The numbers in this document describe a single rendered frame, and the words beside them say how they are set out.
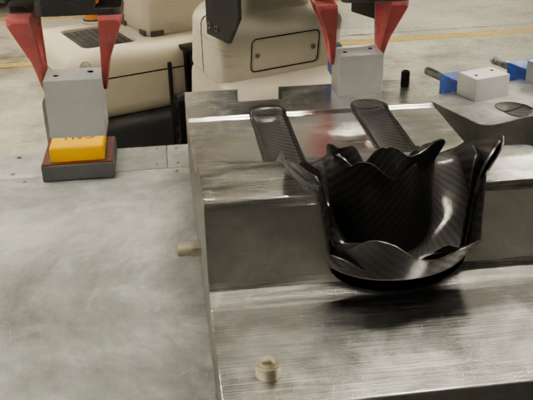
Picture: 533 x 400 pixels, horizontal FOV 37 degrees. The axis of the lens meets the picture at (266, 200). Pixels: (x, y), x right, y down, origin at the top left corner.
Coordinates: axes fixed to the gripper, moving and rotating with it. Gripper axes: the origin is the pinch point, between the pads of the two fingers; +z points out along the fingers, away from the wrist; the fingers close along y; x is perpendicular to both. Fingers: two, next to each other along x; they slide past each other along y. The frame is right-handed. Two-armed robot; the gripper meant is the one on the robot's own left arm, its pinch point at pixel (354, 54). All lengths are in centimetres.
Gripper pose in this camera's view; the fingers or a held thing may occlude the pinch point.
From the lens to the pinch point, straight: 89.5
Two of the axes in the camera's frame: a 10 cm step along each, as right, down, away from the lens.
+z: 0.2, 8.8, 4.7
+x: -1.3, -4.6, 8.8
